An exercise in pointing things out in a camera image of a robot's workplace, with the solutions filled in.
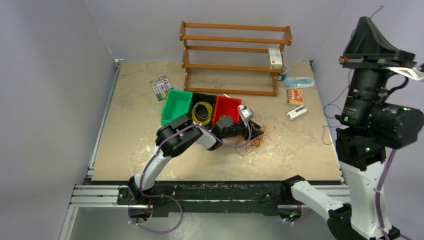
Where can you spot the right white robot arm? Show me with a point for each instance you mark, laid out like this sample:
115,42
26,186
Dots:
371,132

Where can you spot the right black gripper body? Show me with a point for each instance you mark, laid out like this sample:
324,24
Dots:
372,62

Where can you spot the green plastic bin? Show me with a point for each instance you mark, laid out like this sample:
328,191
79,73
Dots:
177,103

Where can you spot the white red carton box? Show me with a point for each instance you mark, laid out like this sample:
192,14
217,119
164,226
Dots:
275,59

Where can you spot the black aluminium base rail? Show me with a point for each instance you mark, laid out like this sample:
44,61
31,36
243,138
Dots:
268,198

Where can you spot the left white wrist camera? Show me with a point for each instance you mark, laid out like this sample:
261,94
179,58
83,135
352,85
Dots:
245,113

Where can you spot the wooden two-tier shelf rack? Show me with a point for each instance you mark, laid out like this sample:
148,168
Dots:
231,47

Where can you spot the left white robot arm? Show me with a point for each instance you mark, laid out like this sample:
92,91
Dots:
174,138

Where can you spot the white usb charger block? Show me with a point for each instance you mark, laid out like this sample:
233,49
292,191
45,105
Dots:
297,112

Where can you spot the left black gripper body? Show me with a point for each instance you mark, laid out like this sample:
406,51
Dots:
238,129

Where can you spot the red plastic bin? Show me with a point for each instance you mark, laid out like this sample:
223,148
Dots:
226,106

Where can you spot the black plastic bin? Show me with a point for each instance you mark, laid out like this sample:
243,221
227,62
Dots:
202,108

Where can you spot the orange snack packet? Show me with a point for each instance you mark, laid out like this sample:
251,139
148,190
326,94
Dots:
295,97

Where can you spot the pack of coloured markers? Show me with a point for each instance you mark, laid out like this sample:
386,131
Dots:
161,87

